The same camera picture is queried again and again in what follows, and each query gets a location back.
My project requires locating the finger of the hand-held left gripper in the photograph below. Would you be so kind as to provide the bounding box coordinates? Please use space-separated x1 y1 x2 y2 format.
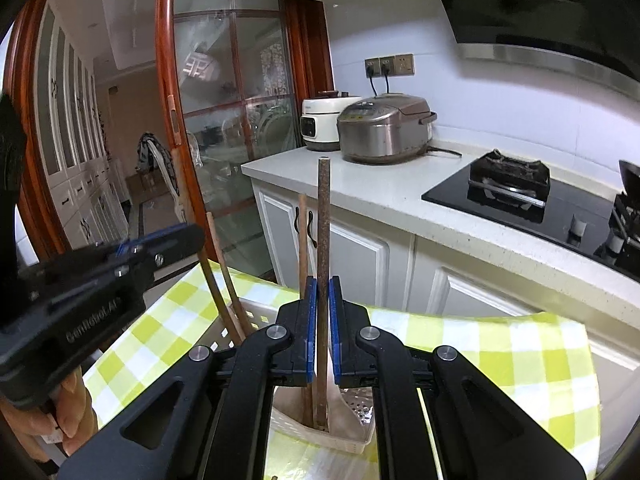
116 226 186 257
130 224 205 286

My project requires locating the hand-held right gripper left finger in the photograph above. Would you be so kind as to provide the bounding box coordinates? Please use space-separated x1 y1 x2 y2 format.
57 276 319 480

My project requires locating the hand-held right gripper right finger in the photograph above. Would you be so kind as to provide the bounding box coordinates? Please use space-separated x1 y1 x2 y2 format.
328 275 587 480

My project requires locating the brown wooden chopstick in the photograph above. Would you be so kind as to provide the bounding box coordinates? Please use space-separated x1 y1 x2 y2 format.
196 252 241 348
205 211 248 346
312 157 334 433

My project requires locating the white perforated utensil basket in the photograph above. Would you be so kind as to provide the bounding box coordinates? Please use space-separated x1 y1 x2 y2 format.
212 297 377 456

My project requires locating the person's left hand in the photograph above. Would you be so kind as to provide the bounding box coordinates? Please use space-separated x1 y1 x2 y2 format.
0 365 97 466

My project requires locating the dark wooden dining table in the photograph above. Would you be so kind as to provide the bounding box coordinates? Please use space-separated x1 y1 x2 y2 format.
125 170 168 198

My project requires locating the white ornate dining chair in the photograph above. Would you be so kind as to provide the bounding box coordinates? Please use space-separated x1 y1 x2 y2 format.
145 137 191 226

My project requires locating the dark jacket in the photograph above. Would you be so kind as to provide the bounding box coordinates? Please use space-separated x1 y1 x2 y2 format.
135 132 166 171

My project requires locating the white panelled hallway cabinet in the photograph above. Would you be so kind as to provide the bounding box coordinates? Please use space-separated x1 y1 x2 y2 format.
32 0 131 251

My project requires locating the wooden framed glass sliding door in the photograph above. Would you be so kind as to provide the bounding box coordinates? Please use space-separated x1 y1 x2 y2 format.
155 0 301 281

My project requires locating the green checked tablecloth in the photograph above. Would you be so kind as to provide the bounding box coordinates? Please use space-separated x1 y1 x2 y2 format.
82 265 601 480

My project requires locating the white pressure cooker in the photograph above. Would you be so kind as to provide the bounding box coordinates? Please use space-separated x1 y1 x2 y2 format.
300 91 363 152

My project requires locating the steel rice cooker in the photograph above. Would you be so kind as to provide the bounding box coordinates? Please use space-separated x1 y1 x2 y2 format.
336 92 438 165

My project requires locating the black burner grate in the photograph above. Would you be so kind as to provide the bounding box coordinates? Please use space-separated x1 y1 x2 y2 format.
467 149 552 208
609 192 640 261

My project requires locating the black glass gas cooktop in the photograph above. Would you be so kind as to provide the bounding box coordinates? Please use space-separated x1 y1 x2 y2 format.
421 157 640 281

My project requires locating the black wok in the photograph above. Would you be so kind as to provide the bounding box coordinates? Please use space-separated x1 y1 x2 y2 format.
618 159 640 196

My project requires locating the red wooden door frame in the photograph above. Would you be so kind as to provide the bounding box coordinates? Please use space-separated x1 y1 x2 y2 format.
0 0 336 266

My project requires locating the wall socket strip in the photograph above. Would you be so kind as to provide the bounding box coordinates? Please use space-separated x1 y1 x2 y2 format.
364 53 416 79

